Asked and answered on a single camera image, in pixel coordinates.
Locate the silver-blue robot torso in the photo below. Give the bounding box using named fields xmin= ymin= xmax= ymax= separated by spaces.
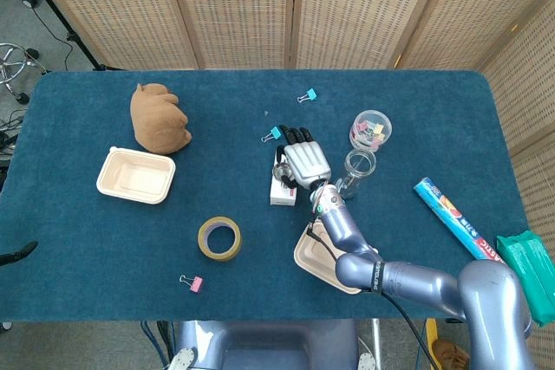
xmin=166 ymin=320 xmax=382 ymax=370

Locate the green wet wipes pack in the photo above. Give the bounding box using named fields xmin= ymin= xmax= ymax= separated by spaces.
xmin=495 ymin=230 xmax=555 ymax=328

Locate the clear glass jar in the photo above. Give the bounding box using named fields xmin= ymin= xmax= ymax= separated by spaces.
xmin=332 ymin=148 xmax=377 ymax=200

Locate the white cardboard box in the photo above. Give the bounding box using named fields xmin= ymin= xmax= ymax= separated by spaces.
xmin=269 ymin=148 xmax=300 ymax=206

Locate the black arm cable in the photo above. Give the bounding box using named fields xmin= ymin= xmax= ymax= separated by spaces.
xmin=304 ymin=221 xmax=439 ymax=370

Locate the blue cable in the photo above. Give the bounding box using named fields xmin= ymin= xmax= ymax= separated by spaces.
xmin=140 ymin=320 xmax=174 ymax=370

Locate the brown plush toy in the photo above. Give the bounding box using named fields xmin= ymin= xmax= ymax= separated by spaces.
xmin=129 ymin=82 xmax=193 ymax=155

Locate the black stand leg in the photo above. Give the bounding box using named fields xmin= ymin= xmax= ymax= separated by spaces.
xmin=0 ymin=0 xmax=127 ymax=72

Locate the pink binder clip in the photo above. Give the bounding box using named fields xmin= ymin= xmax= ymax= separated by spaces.
xmin=179 ymin=274 xmax=205 ymax=293

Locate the brown shoe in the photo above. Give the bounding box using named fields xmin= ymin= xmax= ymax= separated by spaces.
xmin=433 ymin=338 xmax=472 ymax=370

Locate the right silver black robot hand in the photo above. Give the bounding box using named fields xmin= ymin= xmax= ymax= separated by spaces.
xmin=272 ymin=124 xmax=334 ymax=191

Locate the upturned beige food container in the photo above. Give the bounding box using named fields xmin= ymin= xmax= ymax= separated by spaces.
xmin=293 ymin=217 xmax=378 ymax=295

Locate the chrome chair base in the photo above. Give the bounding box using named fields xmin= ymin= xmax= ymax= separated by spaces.
xmin=0 ymin=42 xmax=48 ymax=105

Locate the clear jar of binder clips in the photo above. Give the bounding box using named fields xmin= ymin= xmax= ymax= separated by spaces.
xmin=349 ymin=109 xmax=394 ymax=153

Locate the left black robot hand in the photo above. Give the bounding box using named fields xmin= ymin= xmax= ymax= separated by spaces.
xmin=0 ymin=240 xmax=39 ymax=266

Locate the blue plastic wrap box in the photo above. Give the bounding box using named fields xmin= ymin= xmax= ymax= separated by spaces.
xmin=413 ymin=177 xmax=506 ymax=265

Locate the yellow tape roll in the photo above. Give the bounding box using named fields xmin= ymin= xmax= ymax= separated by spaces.
xmin=197 ymin=215 xmax=243 ymax=263

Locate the woven folding screen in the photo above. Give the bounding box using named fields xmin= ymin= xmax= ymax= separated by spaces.
xmin=19 ymin=0 xmax=555 ymax=370

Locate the blue table cloth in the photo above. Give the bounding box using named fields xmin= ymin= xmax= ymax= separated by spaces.
xmin=0 ymin=68 xmax=532 ymax=323

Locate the open beige food container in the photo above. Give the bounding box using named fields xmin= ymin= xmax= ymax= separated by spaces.
xmin=95 ymin=146 xmax=177 ymax=205

